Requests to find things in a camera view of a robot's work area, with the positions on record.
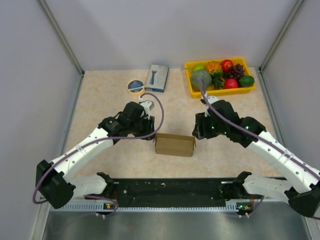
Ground green round melon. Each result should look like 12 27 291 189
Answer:
191 69 212 92

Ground red apple front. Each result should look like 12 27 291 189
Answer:
224 78 239 89

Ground red apple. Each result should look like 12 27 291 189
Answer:
220 59 234 72
224 78 239 89

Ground razor in blue package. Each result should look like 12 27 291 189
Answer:
145 64 170 93

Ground small green apple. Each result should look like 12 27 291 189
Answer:
192 64 205 73

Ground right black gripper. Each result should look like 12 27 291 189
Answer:
192 110 228 139

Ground brown cardboard paper box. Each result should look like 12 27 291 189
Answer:
154 133 196 157

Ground red apple back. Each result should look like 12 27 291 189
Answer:
220 59 234 72

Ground yellow plastic bin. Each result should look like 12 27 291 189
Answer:
184 57 256 98

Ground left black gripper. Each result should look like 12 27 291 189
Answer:
129 114 156 141

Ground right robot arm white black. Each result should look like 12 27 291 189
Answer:
192 96 320 219

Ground small pineapple green leaves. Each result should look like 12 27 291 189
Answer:
211 72 224 90

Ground yellow masking tape roll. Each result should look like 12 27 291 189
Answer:
127 79 145 96

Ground grey slotted cable duct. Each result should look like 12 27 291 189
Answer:
62 199 251 213

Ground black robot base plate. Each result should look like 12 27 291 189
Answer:
84 170 266 208

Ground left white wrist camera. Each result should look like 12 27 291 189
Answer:
138 96 155 119

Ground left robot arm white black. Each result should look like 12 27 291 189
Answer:
35 100 155 209

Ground dark purple grape bunch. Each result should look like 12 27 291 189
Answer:
222 63 245 81

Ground green avocado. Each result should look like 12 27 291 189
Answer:
239 75 255 88

